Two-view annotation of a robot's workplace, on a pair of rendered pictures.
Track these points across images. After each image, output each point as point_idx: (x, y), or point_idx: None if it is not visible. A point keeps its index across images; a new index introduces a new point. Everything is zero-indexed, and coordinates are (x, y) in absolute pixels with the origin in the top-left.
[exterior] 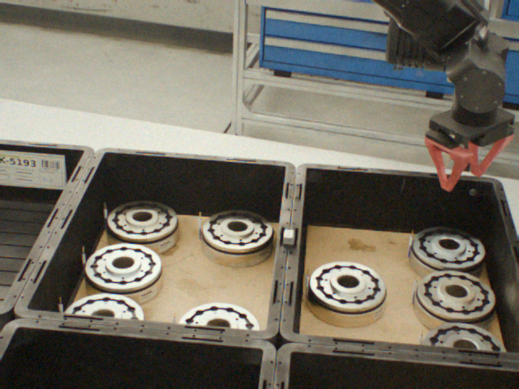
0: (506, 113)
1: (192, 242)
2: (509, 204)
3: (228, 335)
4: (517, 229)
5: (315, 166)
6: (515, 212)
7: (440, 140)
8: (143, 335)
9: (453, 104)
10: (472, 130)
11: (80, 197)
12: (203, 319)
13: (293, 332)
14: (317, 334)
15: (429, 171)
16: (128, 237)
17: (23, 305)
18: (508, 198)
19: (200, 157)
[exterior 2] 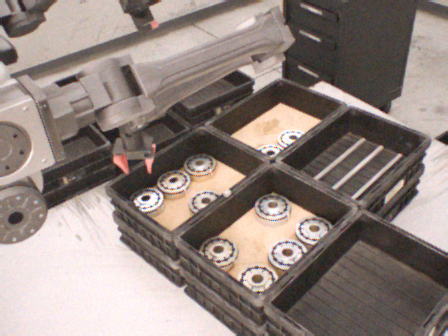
0: (118, 140)
1: (237, 271)
2: (11, 282)
3: (286, 169)
4: (37, 265)
5: (166, 229)
6: (19, 276)
7: (153, 150)
8: (315, 180)
9: (140, 141)
10: (145, 138)
11: (296, 261)
12: (276, 209)
13: None
14: None
15: (1, 335)
16: (273, 270)
17: (353, 209)
18: (3, 287)
19: (212, 263)
